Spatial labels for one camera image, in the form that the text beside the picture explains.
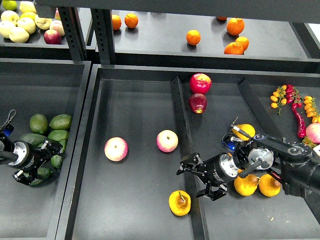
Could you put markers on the pink peach on shelf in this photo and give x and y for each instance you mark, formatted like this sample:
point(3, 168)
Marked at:
point(57, 26)

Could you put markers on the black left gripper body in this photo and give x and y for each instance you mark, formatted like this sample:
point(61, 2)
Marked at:
point(29, 156)

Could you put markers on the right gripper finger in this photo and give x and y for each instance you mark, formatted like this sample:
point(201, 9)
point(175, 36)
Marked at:
point(214, 195)
point(191, 163)

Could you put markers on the bright red apple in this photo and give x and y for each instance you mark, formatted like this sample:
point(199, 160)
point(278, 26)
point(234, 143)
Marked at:
point(200, 83)

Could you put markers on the pink peach right edge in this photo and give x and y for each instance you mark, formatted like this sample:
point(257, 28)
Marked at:
point(313, 132)

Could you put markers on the orange cherry tomato bunch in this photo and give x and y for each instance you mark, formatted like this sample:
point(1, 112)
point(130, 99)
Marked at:
point(278, 99)

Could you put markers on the pale yellow apple middle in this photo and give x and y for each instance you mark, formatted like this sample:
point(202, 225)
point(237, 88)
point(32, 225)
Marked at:
point(27, 24)

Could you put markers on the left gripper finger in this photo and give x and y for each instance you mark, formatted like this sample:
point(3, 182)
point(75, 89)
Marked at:
point(25, 178)
point(51, 148)

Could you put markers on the dark avocado bottom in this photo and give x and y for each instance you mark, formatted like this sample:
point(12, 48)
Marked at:
point(42, 174)

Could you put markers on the green avocado top left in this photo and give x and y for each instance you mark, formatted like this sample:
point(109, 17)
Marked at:
point(39, 124)

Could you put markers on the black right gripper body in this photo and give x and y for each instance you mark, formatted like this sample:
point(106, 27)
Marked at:
point(218, 170)

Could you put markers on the red cherry tomato bunch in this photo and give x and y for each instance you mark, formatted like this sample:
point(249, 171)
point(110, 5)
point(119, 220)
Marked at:
point(293, 96)

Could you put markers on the black tray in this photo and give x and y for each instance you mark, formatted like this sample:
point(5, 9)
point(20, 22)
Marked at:
point(48, 87)
point(129, 199)

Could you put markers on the green avocado top right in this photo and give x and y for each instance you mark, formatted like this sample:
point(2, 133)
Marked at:
point(61, 122)

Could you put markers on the mixed cherry tomatoes lower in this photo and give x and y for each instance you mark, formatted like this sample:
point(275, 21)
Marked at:
point(307, 141)

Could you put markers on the large orange right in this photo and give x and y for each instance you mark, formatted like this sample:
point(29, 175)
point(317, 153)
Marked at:
point(235, 26)

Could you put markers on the black centre tray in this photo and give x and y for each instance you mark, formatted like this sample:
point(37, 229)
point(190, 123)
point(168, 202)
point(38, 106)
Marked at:
point(129, 199)

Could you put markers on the red chili pepper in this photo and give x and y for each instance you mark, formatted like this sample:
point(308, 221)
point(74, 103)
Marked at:
point(301, 126)

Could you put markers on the orange far left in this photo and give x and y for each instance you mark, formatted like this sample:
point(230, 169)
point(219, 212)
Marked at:
point(116, 22)

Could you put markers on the yellow pear with stem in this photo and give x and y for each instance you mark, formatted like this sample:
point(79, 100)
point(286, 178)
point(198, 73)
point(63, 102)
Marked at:
point(179, 203)

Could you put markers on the green avocado middle left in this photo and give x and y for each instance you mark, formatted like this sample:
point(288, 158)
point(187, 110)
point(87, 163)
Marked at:
point(33, 138)

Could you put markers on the pink apple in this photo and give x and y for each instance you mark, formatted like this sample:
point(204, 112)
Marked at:
point(116, 149)
point(167, 141)

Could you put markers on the pale yellow apple front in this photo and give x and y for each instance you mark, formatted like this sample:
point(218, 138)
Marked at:
point(18, 35)

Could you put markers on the orange front right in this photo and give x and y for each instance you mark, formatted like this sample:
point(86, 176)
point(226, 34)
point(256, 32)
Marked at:
point(234, 48)

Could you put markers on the red apple on shelf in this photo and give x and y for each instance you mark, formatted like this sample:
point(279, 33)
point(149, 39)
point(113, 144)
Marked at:
point(52, 37)

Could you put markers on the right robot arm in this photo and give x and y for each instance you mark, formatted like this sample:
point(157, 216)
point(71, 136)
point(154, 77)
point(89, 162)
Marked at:
point(248, 159)

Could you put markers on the pale yellow apple left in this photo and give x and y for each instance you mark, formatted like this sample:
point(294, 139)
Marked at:
point(5, 28)

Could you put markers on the yellow pear lower right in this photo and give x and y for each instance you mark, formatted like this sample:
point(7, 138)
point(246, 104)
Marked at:
point(269, 186)

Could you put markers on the pale yellow apple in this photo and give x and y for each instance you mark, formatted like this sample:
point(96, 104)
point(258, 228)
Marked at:
point(5, 28)
point(27, 24)
point(18, 35)

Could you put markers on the yellow pear upper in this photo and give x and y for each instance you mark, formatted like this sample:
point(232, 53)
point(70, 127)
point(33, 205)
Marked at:
point(245, 127)

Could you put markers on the pink apple right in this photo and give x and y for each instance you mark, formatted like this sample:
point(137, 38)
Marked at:
point(167, 141)

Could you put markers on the black tray divider left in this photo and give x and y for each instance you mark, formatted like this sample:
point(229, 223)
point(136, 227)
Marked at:
point(197, 216)

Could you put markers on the green avocado middle right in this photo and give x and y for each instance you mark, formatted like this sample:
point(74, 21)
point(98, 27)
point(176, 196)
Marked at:
point(58, 135)

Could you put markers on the orange small right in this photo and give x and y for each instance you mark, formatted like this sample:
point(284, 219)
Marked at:
point(244, 41)

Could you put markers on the orange centre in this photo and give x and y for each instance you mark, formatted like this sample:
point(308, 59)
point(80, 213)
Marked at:
point(193, 37)

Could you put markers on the black shelf post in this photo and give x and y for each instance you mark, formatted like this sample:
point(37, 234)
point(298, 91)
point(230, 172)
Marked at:
point(101, 21)

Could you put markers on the dark green avocado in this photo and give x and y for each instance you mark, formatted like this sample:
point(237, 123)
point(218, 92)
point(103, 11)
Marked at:
point(57, 162)

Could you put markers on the pink apple left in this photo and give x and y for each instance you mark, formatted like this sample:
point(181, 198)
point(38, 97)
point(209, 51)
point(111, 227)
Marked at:
point(116, 149)

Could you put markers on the yellow pear lower left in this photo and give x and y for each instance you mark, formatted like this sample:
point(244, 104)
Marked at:
point(246, 186)

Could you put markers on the dark red apple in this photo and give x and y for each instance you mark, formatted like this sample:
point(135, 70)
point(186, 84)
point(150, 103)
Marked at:
point(198, 103)

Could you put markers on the black left tray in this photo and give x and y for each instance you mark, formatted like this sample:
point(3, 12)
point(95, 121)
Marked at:
point(48, 87)

